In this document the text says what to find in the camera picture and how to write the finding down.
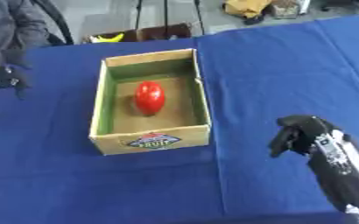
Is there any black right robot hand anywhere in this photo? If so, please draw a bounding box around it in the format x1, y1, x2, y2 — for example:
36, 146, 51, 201
266, 115, 359, 212

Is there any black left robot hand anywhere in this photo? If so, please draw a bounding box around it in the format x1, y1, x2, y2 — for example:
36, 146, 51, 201
0, 65, 32, 100

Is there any brown cardboard box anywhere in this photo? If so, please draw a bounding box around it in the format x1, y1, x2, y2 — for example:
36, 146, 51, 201
82, 22, 195, 45

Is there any tan cardboard box green inside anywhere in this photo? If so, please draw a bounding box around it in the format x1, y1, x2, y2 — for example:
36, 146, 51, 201
88, 48, 214, 156

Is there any person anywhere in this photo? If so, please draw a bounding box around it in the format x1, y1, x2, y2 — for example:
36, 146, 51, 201
0, 0, 54, 67

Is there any yellow toy banana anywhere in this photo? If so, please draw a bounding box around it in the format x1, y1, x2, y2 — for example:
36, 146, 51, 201
92, 32, 126, 44

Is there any red toy pepper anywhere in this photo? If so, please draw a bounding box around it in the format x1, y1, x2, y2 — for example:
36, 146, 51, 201
133, 80, 167, 116

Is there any black tripod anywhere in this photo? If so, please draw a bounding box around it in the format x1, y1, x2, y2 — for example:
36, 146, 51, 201
131, 0, 208, 39

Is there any yellow bag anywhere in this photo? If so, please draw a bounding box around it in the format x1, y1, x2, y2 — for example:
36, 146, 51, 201
222, 0, 275, 19

